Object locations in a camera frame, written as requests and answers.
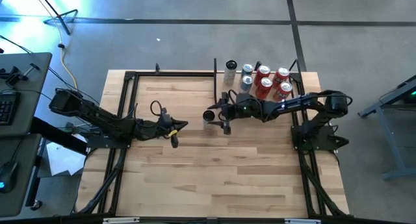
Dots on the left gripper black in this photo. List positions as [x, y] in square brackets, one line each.
[165, 128]

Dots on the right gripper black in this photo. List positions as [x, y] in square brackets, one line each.
[245, 108]

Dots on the silver can with black lid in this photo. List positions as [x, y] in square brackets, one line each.
[229, 75]
[208, 116]

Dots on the silver blue Red Bull can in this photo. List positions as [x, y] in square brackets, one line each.
[246, 84]
[247, 69]

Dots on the red Coca-Cola can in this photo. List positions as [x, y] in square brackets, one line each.
[265, 87]
[262, 72]

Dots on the red Fanta can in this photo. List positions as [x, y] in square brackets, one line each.
[283, 91]
[281, 75]

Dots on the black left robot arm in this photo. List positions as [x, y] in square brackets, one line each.
[97, 117]

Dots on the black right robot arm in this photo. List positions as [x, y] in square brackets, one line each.
[308, 102]

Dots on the small black table clamp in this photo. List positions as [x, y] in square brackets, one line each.
[157, 68]
[259, 67]

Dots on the white paper sheet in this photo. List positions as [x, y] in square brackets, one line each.
[61, 159]

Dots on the black desk support beam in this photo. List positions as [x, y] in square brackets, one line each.
[55, 136]

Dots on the grey desk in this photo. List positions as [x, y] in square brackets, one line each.
[35, 97]

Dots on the black floor stand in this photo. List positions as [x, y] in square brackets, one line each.
[66, 30]

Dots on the black round desk foot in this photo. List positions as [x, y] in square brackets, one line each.
[36, 204]

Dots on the black desk clamp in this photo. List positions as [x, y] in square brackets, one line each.
[14, 77]

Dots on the black keyboard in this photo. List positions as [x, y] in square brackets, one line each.
[8, 107]

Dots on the black computer mouse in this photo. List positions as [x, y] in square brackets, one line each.
[8, 177]

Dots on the wooden shelf with black frame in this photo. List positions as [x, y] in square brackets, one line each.
[215, 84]

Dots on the black aluminium table frame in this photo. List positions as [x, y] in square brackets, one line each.
[175, 74]

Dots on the silver metal bracket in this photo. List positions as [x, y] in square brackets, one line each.
[302, 221]
[120, 220]

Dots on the blue-grey metal table frame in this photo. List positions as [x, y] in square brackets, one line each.
[390, 133]

